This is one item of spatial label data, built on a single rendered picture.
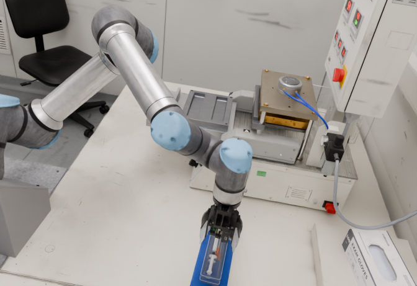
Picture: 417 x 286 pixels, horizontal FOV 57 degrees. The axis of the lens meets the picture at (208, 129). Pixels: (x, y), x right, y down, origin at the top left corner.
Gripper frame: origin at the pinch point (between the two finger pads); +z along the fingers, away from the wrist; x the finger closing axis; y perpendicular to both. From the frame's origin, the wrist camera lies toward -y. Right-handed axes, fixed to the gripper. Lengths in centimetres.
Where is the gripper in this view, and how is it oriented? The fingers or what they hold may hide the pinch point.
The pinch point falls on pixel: (218, 241)
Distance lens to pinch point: 111.6
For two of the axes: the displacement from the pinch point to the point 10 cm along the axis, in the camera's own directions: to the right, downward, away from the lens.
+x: 9.7, 2.1, -0.9
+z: -1.2, 8.1, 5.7
